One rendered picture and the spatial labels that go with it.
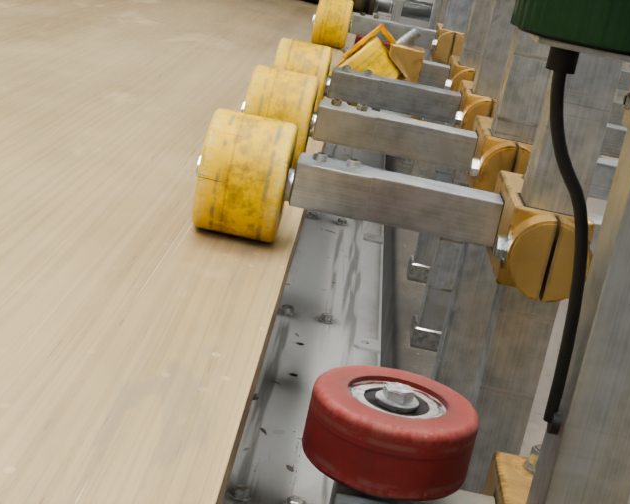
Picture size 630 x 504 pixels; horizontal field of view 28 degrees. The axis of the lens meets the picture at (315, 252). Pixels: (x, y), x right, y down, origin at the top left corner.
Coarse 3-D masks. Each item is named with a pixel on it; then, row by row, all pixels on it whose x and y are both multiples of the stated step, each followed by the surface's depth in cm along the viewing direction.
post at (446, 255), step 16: (496, 0) 122; (512, 0) 122; (496, 16) 122; (496, 32) 123; (512, 32) 122; (496, 48) 123; (480, 64) 124; (496, 64) 123; (480, 80) 124; (496, 80) 124; (496, 96) 124; (464, 176) 126; (448, 240) 128; (448, 256) 129; (432, 272) 129; (448, 272) 129; (432, 288) 130; (448, 288) 130; (432, 304) 130; (432, 320) 130
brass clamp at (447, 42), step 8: (440, 24) 204; (440, 32) 196; (448, 32) 195; (456, 32) 195; (440, 40) 194; (448, 40) 194; (456, 40) 194; (440, 48) 195; (448, 48) 195; (456, 48) 194; (432, 56) 198; (440, 56) 195; (448, 56) 195
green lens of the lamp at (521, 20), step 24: (528, 0) 49; (552, 0) 48; (576, 0) 47; (600, 0) 47; (624, 0) 47; (528, 24) 49; (552, 24) 48; (576, 24) 48; (600, 24) 47; (624, 24) 47; (624, 48) 48
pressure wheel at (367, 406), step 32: (320, 384) 59; (352, 384) 60; (384, 384) 59; (416, 384) 61; (320, 416) 57; (352, 416) 56; (384, 416) 56; (416, 416) 58; (448, 416) 58; (320, 448) 57; (352, 448) 56; (384, 448) 56; (416, 448) 56; (448, 448) 56; (352, 480) 56; (384, 480) 56; (416, 480) 56; (448, 480) 57
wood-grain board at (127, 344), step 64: (0, 0) 177; (64, 0) 192; (128, 0) 211; (192, 0) 234; (256, 0) 262; (0, 64) 127; (64, 64) 135; (128, 64) 144; (192, 64) 154; (256, 64) 166; (0, 128) 100; (64, 128) 104; (128, 128) 109; (192, 128) 115; (0, 192) 82; (64, 192) 85; (128, 192) 88; (192, 192) 92; (0, 256) 69; (64, 256) 71; (128, 256) 74; (192, 256) 76; (256, 256) 79; (0, 320) 60; (64, 320) 62; (128, 320) 64; (192, 320) 65; (256, 320) 68; (0, 384) 53; (64, 384) 54; (128, 384) 56; (192, 384) 57; (256, 384) 65; (0, 448) 48; (64, 448) 49; (128, 448) 50; (192, 448) 51
